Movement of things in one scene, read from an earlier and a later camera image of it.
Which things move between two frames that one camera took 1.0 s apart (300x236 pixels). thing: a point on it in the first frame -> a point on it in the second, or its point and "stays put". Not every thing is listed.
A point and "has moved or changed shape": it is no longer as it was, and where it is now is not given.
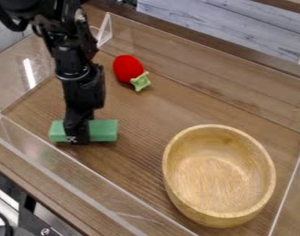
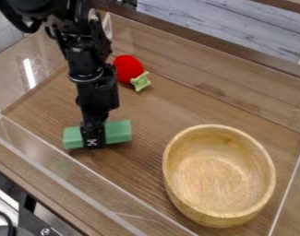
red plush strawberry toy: x=130 y=71 stays put
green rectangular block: x=102 y=131 has moved or changed shape
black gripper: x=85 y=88 -> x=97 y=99
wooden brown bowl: x=218 y=175 stays put
